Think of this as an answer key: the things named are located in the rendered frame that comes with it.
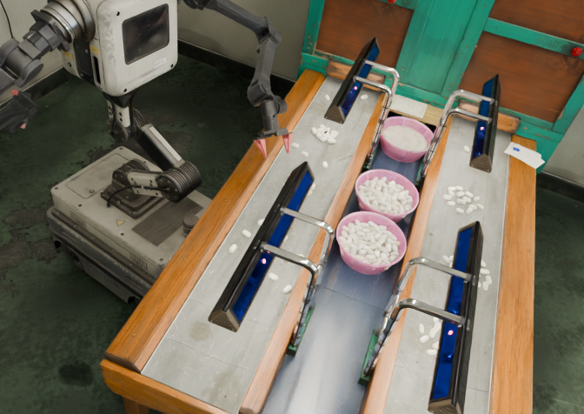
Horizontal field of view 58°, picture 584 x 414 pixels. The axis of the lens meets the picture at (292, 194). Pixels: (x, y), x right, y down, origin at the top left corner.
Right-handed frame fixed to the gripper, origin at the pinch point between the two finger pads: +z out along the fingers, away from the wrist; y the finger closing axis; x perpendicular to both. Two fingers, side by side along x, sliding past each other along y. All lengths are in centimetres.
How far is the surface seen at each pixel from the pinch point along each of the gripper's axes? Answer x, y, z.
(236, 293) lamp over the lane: 63, 45, 27
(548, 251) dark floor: -30, -177, 93
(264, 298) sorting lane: 26, 25, 44
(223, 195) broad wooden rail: -8.3, 21.1, 12.1
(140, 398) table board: 28, 70, 60
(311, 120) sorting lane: -38, -37, -9
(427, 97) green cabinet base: -28, -99, -10
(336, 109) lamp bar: 14.2, -20.9, -12.6
